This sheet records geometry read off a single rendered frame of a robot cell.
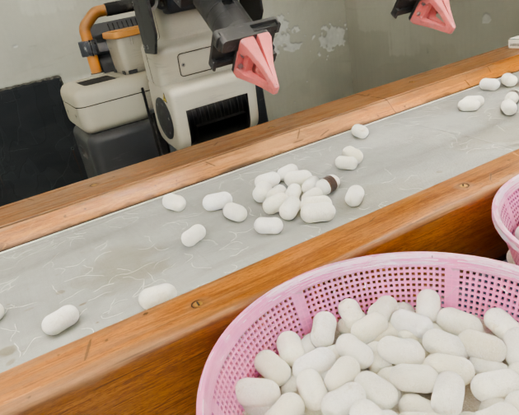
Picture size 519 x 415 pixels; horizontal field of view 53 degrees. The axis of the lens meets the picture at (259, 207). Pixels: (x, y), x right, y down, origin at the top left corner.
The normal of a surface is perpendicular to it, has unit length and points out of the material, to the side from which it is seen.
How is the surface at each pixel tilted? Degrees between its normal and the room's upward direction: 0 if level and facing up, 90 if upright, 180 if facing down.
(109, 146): 90
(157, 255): 0
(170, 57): 98
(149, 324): 0
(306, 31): 90
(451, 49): 90
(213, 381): 75
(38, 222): 45
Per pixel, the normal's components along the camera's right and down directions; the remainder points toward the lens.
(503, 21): -0.86, 0.34
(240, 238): -0.18, -0.90
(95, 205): 0.21, -0.44
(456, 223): 0.47, 0.28
